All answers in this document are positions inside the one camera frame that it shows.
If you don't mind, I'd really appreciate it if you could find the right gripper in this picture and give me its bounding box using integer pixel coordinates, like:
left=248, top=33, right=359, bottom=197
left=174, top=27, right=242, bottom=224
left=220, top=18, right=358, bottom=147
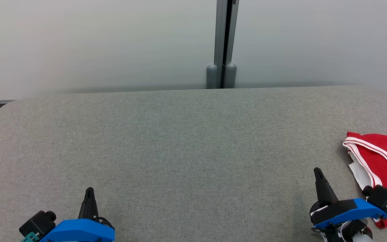
left=309, top=167, right=359, bottom=225

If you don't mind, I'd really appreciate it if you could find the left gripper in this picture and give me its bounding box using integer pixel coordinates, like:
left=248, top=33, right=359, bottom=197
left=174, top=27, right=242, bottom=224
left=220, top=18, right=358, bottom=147
left=78, top=187, right=115, bottom=230

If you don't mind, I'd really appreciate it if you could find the red white-trimmed garment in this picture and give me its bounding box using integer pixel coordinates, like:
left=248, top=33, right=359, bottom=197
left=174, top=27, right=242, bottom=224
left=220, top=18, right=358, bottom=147
left=343, top=131, right=387, bottom=229

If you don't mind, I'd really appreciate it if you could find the teal left camera connector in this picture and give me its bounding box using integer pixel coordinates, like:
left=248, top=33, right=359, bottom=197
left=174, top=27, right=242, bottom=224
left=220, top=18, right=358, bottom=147
left=21, top=232, right=40, bottom=242

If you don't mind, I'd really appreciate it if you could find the grey metal partition post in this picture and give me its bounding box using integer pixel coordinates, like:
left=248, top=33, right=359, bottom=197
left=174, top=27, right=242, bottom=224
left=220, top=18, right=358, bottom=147
left=206, top=0, right=240, bottom=89

